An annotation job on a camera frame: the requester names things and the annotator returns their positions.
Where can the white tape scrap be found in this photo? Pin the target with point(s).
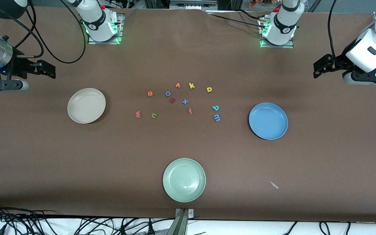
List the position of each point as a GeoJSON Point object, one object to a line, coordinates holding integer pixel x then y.
{"type": "Point", "coordinates": [274, 185]}

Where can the brown table cover sheet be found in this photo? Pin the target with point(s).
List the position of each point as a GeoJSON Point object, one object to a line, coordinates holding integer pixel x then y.
{"type": "Point", "coordinates": [77, 156]}

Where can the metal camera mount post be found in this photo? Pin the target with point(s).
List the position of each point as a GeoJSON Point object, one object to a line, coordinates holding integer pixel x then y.
{"type": "Point", "coordinates": [182, 225]}

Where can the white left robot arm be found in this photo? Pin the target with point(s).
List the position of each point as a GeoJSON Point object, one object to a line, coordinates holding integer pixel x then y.
{"type": "Point", "coordinates": [284, 26]}

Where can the blue plate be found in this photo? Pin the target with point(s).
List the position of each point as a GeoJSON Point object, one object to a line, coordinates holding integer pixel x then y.
{"type": "Point", "coordinates": [268, 124]}

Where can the teal foam letter b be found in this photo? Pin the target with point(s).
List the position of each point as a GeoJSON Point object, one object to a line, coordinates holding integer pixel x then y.
{"type": "Point", "coordinates": [214, 107]}

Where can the red foam letter w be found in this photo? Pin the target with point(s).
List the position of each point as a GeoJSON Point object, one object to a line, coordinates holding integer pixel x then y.
{"type": "Point", "coordinates": [138, 114]}

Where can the beige brown plate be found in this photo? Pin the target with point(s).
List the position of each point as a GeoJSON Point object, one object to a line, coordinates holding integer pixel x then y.
{"type": "Point", "coordinates": [86, 106]}

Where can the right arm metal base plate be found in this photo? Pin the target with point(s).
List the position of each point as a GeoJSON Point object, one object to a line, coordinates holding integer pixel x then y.
{"type": "Point", "coordinates": [119, 36]}

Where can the blue foam letter m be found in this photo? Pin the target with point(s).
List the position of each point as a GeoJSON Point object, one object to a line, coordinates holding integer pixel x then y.
{"type": "Point", "coordinates": [217, 118]}

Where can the orange artificial flowers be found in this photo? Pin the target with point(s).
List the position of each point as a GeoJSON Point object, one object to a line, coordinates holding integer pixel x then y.
{"type": "Point", "coordinates": [252, 3]}

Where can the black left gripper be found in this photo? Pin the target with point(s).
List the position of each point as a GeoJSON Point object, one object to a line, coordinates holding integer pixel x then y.
{"type": "Point", "coordinates": [339, 62]}

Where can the green foam letter n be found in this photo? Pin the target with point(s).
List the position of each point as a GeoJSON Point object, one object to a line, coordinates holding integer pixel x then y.
{"type": "Point", "coordinates": [154, 117]}

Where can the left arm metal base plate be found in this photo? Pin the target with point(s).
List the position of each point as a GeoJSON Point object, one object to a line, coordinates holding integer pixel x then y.
{"type": "Point", "coordinates": [290, 45]}

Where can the pale green plate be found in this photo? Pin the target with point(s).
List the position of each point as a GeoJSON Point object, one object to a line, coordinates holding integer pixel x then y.
{"type": "Point", "coordinates": [184, 179]}

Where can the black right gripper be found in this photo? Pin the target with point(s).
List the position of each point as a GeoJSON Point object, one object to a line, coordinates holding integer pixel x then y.
{"type": "Point", "coordinates": [17, 66]}

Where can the aluminium frame rail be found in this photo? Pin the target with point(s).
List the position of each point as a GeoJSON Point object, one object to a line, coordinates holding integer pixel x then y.
{"type": "Point", "coordinates": [193, 5]}

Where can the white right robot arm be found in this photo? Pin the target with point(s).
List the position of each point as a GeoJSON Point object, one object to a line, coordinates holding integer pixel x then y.
{"type": "Point", "coordinates": [96, 23]}

